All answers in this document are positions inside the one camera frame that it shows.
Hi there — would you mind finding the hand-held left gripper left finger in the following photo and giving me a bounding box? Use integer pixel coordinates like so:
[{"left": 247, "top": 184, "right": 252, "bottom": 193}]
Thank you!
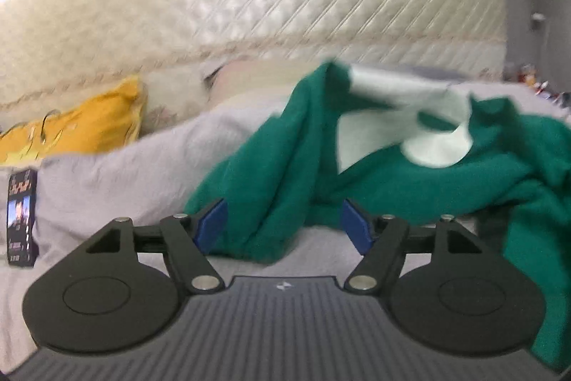
[{"left": 85, "top": 198, "right": 229, "bottom": 296}]

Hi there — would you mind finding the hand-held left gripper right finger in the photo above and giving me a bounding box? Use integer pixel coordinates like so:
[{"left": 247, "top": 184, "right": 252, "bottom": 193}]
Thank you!
[{"left": 341, "top": 198, "right": 485, "bottom": 292}]

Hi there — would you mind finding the green sweatshirt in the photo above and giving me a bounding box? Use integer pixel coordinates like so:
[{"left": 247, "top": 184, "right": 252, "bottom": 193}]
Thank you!
[{"left": 185, "top": 60, "right": 571, "bottom": 377}]

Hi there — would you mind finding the grey bed cover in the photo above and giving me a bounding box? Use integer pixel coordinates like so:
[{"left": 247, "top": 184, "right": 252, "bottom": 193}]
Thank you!
[{"left": 0, "top": 69, "right": 571, "bottom": 364}]

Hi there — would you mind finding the white pillow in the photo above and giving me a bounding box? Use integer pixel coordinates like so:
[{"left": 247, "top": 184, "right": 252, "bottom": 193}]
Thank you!
[{"left": 143, "top": 55, "right": 322, "bottom": 127}]

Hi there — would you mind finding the yellow pillow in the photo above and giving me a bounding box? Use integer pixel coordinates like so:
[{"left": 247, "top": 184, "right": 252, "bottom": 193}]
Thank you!
[{"left": 0, "top": 75, "right": 148, "bottom": 165}]

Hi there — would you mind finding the printed dark box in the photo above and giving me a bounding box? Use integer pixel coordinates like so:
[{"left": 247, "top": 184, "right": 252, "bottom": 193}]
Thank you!
[{"left": 6, "top": 168, "right": 40, "bottom": 269}]

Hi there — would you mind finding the cluster of small bottles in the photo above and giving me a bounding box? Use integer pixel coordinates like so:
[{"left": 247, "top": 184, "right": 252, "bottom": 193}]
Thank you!
[{"left": 504, "top": 64, "right": 571, "bottom": 107}]

